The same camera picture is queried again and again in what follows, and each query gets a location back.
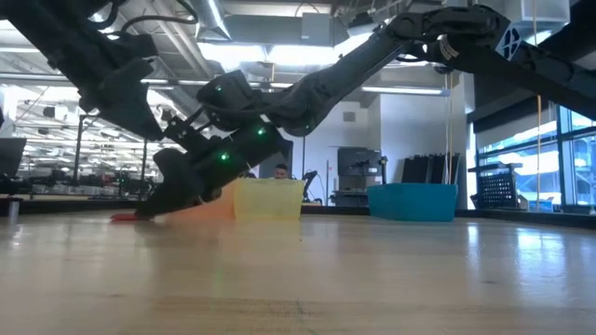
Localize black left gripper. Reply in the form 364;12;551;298
76;30;165;141

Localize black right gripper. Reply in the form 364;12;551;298
133;114;292;219

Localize orange translucent plastic bin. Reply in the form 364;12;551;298
165;179;237;221

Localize yellow translucent plastic bin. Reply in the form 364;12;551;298
232;178;306;222

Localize black monitor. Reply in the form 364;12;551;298
0;137;28;179

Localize black cabinet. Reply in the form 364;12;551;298
334;146;389;208

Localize teal plastic bin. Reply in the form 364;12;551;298
366;181;459;223

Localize long ceiling light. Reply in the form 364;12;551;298
360;85;451;98

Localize black leaning panels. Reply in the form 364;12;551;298
400;152;462;185

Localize black perforated cart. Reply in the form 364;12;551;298
467;162;530;211

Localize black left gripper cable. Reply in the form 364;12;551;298
118;0;200;34

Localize silver ceiling duct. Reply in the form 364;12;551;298
188;0;234;44

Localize black aluminium table frame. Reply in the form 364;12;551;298
0;197;596;230

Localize yellow hanging rope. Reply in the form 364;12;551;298
532;0;545;207

